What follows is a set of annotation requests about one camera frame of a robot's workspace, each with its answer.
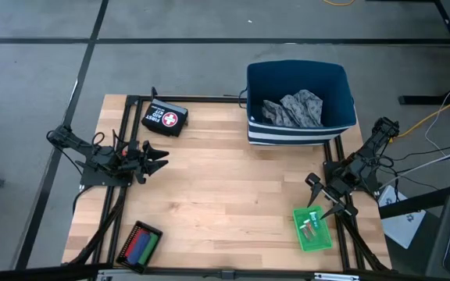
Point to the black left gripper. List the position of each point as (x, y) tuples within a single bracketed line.
[(134, 160)]

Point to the black plastic tray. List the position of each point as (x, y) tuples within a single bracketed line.
[(125, 260)]

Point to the grey patterned cloth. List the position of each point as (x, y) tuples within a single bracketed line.
[(295, 109)]

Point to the dark blue object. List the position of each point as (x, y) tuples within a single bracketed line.
[(139, 250)]

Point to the black first aid kit pouch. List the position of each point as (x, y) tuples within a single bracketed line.
[(164, 117)]

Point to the teal pill bottle white cap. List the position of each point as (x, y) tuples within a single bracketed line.
[(314, 220)]

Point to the small clear vial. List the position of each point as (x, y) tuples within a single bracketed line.
[(311, 232), (305, 227)]

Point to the green bandage roll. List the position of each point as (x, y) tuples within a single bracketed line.
[(149, 247)]

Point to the black slanted bar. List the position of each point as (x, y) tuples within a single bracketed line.
[(420, 203)]

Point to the black desk leg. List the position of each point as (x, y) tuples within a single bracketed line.
[(449, 27)]

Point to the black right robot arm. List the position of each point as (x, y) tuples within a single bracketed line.
[(377, 140)]

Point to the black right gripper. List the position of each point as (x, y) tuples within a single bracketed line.
[(340, 187)]

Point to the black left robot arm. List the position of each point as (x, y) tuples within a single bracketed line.
[(100, 158)]

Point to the red bandage roll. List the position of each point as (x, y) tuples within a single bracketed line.
[(131, 241)]

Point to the green plastic tray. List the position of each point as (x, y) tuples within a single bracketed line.
[(322, 242)]

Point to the navy white striped fabric basket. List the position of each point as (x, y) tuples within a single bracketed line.
[(256, 78)]

